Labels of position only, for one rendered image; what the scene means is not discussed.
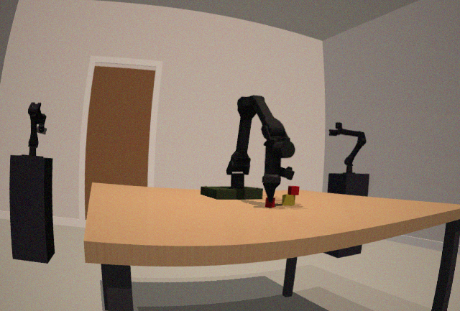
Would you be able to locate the yellow cube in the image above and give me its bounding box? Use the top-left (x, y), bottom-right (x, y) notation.
top-left (282, 195), bottom-right (295, 206)

